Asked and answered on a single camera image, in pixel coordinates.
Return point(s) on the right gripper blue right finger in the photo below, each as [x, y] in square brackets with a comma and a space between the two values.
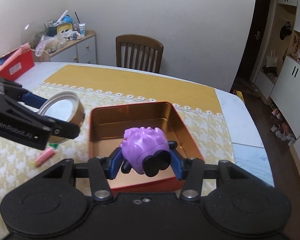
[192, 172]

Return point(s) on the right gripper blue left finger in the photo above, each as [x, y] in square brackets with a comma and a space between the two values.
[100, 170]

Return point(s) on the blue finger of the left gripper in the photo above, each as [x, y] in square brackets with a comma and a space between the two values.
[32, 100]

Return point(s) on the round tin with lid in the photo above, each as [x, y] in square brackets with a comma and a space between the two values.
[66, 109]

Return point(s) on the purple spiky toy figure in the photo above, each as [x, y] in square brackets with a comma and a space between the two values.
[146, 151]

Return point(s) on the pink tube candy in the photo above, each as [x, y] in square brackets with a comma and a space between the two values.
[44, 156]

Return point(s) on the red cardboard box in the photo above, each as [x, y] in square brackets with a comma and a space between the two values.
[14, 68]

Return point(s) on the red square metal tin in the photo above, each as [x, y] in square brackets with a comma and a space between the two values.
[106, 130]

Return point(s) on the yellow houndstooth table mat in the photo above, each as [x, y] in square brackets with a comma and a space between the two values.
[200, 132]

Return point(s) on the pink plastic bag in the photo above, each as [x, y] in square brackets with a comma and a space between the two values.
[15, 53]

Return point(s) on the white drawer sideboard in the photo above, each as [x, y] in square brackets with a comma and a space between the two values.
[76, 51]

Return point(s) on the yellow blue cartoon holder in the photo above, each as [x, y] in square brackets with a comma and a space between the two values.
[53, 28]

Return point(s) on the wooden slatted chair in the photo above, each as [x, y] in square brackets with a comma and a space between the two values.
[139, 52]

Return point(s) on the white tote bag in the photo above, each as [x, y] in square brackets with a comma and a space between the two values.
[272, 60]

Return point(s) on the white wall cabinet unit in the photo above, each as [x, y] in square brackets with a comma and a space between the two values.
[281, 85]

